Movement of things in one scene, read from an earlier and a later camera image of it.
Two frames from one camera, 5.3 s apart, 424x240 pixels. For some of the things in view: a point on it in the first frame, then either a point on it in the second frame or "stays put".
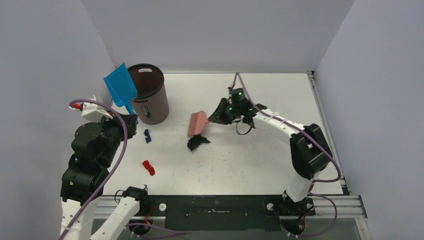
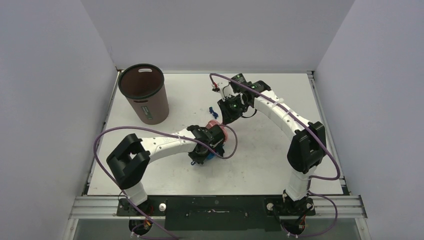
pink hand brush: x=197 y=122 to x=214 y=122
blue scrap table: x=148 y=138 to x=213 y=113
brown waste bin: x=151 y=105 stays put
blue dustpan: x=122 y=87 to x=210 y=155
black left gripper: x=130 y=120 to x=196 y=158
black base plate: x=224 y=213 stays put
